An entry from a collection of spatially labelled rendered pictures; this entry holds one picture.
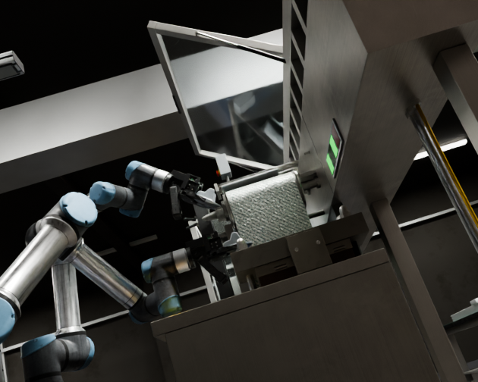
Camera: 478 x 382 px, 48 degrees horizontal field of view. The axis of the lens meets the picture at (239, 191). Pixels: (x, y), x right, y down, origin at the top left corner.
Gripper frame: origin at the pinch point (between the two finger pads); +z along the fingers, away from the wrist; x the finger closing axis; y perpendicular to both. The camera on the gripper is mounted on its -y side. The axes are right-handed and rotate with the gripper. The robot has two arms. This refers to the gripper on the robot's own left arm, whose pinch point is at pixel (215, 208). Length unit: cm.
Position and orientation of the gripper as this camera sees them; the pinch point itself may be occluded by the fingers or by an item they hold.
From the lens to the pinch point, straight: 184.7
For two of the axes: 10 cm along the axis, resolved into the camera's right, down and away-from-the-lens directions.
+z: 9.2, 3.4, -2.1
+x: 0.8, 3.6, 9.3
